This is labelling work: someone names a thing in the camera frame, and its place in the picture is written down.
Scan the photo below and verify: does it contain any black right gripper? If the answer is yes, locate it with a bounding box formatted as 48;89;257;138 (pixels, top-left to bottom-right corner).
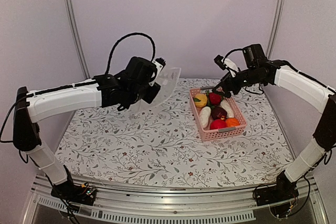
212;66;264;98

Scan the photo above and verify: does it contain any red toy strawberry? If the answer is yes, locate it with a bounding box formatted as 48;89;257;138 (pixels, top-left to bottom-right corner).
208;92;222;105

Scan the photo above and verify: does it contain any dark red toy fruit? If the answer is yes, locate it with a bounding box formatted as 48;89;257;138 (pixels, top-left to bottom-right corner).
211;106;227;120

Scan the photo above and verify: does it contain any red toy tomato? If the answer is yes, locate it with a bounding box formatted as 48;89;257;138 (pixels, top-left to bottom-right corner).
209;119;227;130

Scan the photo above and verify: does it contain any clear zip top bag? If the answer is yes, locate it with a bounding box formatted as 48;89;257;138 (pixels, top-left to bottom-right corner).
129;67;181;114

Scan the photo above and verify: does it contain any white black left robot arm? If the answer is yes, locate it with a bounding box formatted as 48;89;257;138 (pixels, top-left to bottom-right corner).
13;57;165;200

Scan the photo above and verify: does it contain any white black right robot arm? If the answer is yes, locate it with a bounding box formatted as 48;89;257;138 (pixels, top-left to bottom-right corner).
213;55;335;201

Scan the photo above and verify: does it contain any white toy radish right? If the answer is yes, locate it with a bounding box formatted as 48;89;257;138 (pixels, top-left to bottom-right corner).
219;100;235;118

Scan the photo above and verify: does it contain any white toy radish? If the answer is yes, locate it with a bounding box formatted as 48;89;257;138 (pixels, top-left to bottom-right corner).
199;106;211;129
219;100;235;118

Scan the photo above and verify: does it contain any yellow toy fruit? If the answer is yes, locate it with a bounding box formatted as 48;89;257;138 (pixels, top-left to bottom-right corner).
193;93;208;108

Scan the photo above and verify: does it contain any white toy radish left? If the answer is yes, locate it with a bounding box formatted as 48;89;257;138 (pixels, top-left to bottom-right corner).
199;106;211;129

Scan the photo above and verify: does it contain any orange toy fruit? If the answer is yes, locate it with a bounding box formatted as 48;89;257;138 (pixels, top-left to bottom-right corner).
225;118;240;127

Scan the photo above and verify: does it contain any pink plastic basket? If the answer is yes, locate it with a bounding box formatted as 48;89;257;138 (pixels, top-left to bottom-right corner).
189;87;247;141

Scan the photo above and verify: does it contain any floral patterned table mat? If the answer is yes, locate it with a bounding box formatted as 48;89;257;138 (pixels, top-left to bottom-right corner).
56;79;293;187

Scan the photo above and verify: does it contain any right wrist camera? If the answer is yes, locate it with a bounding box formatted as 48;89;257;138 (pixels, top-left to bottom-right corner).
214;55;240;76

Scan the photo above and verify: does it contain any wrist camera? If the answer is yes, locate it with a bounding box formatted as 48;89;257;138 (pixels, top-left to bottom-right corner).
149;58;166;86
214;55;240;76

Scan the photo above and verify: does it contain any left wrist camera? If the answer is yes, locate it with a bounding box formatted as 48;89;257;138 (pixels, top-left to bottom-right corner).
149;58;166;86

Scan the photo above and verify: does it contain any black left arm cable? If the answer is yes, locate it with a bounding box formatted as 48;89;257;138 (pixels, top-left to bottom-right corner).
106;33;156;77

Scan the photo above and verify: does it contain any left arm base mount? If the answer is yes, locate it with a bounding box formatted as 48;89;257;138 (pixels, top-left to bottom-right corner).
51;181;97;206

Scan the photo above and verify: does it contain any aluminium front rail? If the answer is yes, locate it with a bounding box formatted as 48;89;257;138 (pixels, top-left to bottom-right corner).
22;174;329;224

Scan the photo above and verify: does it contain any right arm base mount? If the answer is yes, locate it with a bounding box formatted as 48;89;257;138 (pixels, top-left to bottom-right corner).
253;184;299;206

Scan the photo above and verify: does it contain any left aluminium frame post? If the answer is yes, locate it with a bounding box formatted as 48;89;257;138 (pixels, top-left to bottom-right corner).
64;0;90;79

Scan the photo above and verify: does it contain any aluminium frame post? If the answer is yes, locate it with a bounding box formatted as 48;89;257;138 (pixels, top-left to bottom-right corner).
266;0;285;59
64;0;90;79

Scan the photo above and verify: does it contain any right aluminium frame post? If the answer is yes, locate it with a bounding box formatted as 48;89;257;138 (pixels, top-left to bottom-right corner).
266;0;285;59

